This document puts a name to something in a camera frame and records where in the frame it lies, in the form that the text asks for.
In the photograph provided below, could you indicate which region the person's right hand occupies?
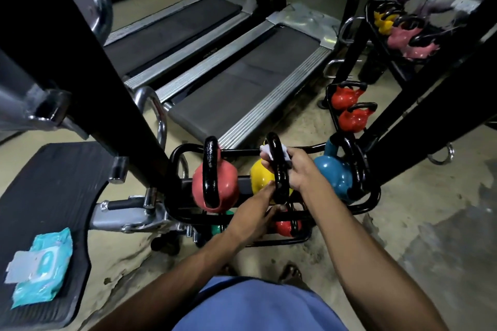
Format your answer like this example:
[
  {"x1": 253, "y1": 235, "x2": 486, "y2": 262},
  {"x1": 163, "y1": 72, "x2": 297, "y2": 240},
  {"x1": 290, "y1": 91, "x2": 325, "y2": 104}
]
[{"x1": 260, "y1": 146, "x2": 324, "y2": 193}]

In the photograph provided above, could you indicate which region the person's left hand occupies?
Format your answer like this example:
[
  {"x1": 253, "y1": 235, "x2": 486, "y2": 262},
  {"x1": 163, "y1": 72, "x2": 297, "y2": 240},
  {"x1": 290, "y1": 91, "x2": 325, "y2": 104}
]
[{"x1": 226, "y1": 180, "x2": 288, "y2": 251}]

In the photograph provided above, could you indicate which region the white wipe cloth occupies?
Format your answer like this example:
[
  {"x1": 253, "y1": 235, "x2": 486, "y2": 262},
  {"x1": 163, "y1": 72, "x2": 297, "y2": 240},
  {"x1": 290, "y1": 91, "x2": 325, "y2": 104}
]
[{"x1": 262, "y1": 141, "x2": 292, "y2": 164}]

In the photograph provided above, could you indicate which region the yellow kettlebell black handle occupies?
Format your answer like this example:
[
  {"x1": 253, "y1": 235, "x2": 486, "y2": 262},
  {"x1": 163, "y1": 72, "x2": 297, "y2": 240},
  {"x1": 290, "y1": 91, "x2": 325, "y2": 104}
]
[{"x1": 250, "y1": 132, "x2": 294, "y2": 205}]

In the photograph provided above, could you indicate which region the person's right forearm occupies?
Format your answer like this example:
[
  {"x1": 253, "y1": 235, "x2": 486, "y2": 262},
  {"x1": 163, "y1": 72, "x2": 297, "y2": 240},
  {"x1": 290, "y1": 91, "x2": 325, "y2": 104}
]
[{"x1": 298, "y1": 183, "x2": 450, "y2": 331}]

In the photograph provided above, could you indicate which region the person's left forearm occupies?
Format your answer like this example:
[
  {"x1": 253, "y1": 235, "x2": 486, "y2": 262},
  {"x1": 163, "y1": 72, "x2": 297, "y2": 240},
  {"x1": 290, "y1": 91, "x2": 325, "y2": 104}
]
[{"x1": 89, "y1": 232, "x2": 250, "y2": 331}]

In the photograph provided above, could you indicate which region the green kettlebell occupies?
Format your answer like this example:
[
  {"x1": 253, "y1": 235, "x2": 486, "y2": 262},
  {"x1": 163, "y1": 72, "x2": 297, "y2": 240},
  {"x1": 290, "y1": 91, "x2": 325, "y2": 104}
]
[{"x1": 210, "y1": 210, "x2": 235, "y2": 236}]

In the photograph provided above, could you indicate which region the person's sandalled foot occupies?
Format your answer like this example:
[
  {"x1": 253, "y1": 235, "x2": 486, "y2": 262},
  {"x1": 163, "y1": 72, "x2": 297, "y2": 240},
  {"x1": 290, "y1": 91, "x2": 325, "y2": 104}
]
[{"x1": 278, "y1": 263, "x2": 304, "y2": 288}]

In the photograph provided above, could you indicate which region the grey treadmill black belt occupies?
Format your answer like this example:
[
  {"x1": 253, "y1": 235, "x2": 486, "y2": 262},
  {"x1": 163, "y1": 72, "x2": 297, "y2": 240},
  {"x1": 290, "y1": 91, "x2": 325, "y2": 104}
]
[
  {"x1": 155, "y1": 3, "x2": 342, "y2": 150},
  {"x1": 102, "y1": 0, "x2": 260, "y2": 91}
]

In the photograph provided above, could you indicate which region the black tubular kettlebell rack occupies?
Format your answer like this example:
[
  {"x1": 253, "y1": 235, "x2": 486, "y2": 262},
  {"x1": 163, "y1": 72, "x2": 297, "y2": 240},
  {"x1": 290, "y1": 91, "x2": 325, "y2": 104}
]
[{"x1": 168, "y1": 81, "x2": 382, "y2": 249}]

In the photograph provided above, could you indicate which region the blue shirt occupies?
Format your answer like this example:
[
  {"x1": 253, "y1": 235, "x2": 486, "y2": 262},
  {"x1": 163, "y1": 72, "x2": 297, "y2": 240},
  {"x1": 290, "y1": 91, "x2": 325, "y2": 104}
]
[{"x1": 171, "y1": 276, "x2": 349, "y2": 331}]

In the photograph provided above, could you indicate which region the small yellow kettlebell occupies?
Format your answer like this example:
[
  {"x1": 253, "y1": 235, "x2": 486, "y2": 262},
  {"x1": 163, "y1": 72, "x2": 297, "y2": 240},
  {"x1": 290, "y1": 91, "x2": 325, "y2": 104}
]
[{"x1": 373, "y1": 9, "x2": 401, "y2": 36}]

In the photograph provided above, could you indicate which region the small pink kettlebell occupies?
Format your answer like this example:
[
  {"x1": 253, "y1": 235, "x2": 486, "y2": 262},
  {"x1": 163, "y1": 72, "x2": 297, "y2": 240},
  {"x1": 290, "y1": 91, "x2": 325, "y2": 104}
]
[
  {"x1": 387, "y1": 17, "x2": 425, "y2": 51},
  {"x1": 402, "y1": 33, "x2": 442, "y2": 61}
]

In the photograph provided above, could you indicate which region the black padded bench seat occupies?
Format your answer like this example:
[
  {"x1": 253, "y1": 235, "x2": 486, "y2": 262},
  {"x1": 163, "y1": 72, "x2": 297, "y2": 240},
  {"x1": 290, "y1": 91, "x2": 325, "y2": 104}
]
[{"x1": 0, "y1": 142, "x2": 117, "y2": 331}]

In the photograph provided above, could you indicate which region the teal wet wipes packet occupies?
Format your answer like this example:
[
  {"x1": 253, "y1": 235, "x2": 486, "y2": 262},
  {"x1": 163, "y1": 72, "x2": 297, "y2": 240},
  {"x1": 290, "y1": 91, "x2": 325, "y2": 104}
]
[{"x1": 4, "y1": 228, "x2": 74, "y2": 310}]

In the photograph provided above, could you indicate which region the red kettlebell black handle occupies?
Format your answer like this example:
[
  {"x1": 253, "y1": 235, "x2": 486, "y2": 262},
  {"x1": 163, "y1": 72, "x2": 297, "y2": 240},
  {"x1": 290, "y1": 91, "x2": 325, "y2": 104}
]
[
  {"x1": 330, "y1": 80, "x2": 368, "y2": 111},
  {"x1": 338, "y1": 102, "x2": 378, "y2": 134},
  {"x1": 275, "y1": 203, "x2": 303, "y2": 238}
]

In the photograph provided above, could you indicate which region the pink kettlebell black handle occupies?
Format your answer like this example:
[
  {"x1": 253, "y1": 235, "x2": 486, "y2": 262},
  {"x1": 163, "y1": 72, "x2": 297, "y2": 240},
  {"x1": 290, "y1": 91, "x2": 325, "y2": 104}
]
[{"x1": 192, "y1": 136, "x2": 240, "y2": 214}]

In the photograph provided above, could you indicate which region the blue kettlebell black handle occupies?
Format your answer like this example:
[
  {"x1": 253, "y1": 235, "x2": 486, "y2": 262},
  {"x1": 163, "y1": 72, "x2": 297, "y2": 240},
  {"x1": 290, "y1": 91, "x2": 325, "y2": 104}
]
[{"x1": 313, "y1": 134, "x2": 370, "y2": 204}]

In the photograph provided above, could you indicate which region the chrome curved handle bar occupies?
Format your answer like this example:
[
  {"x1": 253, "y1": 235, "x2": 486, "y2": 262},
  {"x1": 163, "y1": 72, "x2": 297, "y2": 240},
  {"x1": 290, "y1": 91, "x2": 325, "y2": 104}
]
[{"x1": 133, "y1": 86, "x2": 168, "y2": 151}]

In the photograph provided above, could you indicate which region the grey metal seat bracket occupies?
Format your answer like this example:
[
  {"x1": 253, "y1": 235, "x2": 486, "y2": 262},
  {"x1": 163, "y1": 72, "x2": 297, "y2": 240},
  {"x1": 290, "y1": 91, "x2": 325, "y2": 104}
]
[{"x1": 89, "y1": 187, "x2": 195, "y2": 240}]

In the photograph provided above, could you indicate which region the chrome ring hook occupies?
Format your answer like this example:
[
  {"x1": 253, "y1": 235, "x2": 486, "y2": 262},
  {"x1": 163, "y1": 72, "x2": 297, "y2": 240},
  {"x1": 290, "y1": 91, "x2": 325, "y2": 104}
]
[{"x1": 427, "y1": 142, "x2": 455, "y2": 166}]

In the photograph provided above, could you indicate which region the black angled frame post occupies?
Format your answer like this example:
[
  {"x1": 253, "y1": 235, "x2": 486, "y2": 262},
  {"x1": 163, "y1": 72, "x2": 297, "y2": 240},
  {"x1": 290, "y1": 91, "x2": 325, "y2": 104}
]
[{"x1": 359, "y1": 0, "x2": 497, "y2": 188}]

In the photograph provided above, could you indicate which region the black gym machine frame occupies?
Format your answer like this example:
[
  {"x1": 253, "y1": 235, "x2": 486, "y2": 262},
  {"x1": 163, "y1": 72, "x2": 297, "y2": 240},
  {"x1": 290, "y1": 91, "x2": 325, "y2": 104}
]
[{"x1": 0, "y1": 0, "x2": 183, "y2": 203}]

